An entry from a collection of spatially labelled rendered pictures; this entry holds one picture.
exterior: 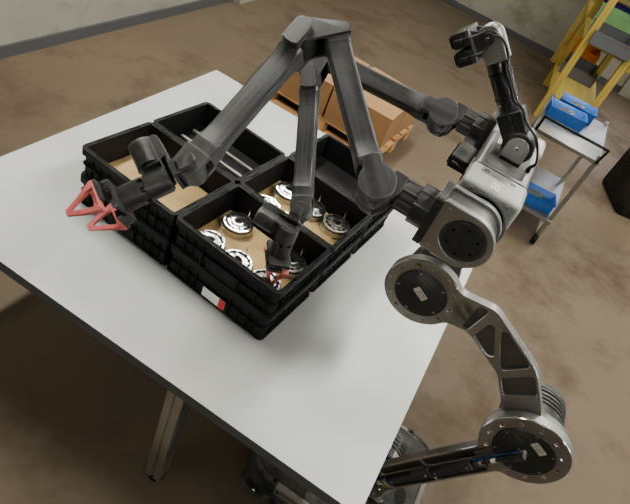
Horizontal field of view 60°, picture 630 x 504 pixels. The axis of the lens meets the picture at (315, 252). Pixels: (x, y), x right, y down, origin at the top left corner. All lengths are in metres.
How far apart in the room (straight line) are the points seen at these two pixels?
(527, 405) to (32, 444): 1.65
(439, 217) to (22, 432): 1.71
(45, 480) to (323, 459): 1.04
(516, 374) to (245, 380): 0.73
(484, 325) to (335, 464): 0.54
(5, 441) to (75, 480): 0.28
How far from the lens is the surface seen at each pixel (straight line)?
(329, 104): 4.15
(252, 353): 1.69
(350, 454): 1.62
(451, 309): 1.45
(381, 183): 1.09
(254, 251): 1.79
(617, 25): 7.06
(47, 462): 2.24
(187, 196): 1.92
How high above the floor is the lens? 2.02
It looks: 40 degrees down
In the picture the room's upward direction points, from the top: 25 degrees clockwise
